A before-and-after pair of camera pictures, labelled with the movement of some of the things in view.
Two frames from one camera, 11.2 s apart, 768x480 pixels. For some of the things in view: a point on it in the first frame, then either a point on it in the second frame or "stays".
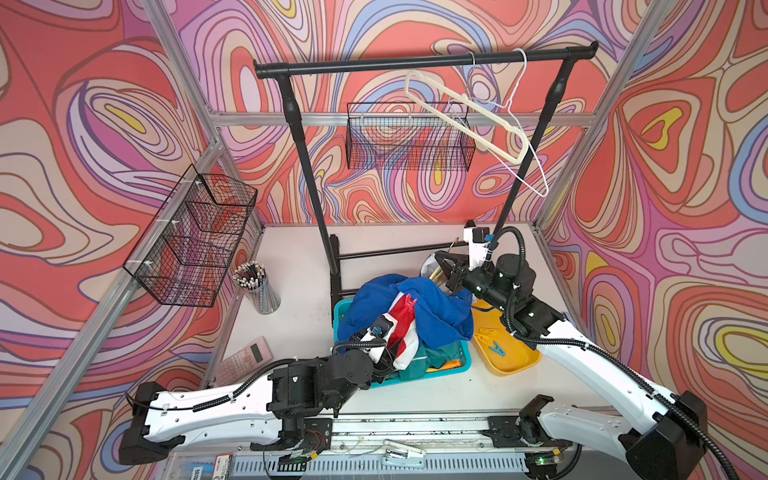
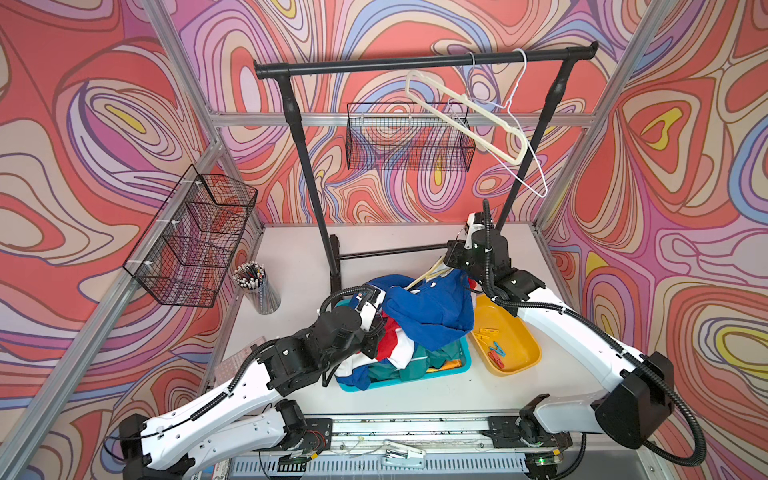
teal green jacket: x=433 y=358 stays
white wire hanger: x=508 y=105 stays
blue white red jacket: x=423 y=315 stays
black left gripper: x=385 y=368 → x=374 y=335
